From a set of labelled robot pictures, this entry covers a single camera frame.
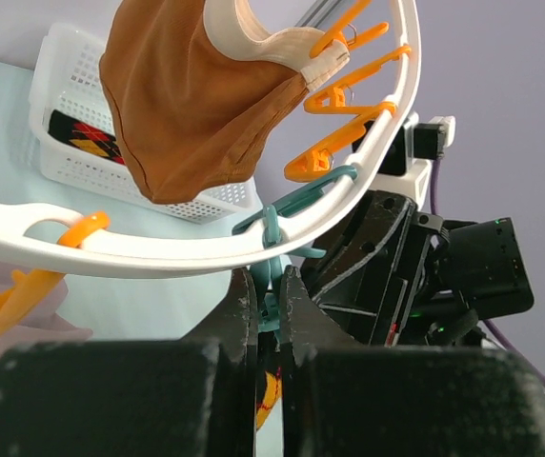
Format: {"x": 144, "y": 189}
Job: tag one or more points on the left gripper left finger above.
{"x": 194, "y": 396}

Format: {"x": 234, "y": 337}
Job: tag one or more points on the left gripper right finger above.
{"x": 342, "y": 398}

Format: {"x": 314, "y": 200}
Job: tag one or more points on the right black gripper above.
{"x": 373, "y": 265}

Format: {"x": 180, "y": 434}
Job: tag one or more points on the argyle sock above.
{"x": 79, "y": 135}
{"x": 268, "y": 386}

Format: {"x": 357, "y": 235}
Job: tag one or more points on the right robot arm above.
{"x": 473, "y": 273}

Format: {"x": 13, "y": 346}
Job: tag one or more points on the orange brown garment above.
{"x": 196, "y": 87}

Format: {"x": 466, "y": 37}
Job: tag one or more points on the white plastic basket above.
{"x": 66, "y": 78}

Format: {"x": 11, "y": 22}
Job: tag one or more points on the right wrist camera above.
{"x": 409, "y": 162}

